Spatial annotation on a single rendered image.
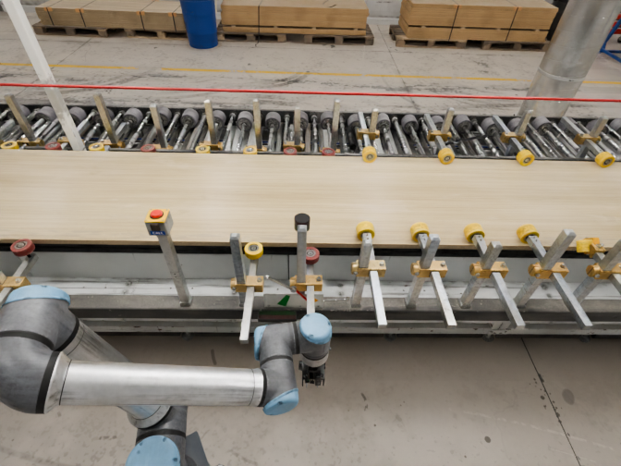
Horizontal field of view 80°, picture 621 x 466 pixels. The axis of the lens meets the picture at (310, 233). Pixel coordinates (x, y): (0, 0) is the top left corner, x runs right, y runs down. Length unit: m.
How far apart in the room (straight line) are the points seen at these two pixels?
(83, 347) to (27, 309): 0.16
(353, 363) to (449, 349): 0.62
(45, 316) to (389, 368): 1.86
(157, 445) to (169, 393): 0.43
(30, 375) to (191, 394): 0.30
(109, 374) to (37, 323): 0.18
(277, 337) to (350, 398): 1.28
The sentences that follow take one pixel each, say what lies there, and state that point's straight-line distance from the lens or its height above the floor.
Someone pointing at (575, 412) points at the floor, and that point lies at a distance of 2.71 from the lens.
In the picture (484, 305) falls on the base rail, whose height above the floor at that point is 0.70.
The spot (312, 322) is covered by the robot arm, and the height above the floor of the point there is 1.20.
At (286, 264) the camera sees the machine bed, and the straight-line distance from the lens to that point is 1.80.
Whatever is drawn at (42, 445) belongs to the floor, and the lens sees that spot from 2.52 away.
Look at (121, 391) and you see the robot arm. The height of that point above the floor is 1.32.
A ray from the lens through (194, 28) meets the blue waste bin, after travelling 6.83.
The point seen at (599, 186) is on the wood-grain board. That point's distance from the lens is 2.62.
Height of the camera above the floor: 2.09
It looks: 44 degrees down
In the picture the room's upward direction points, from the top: 3 degrees clockwise
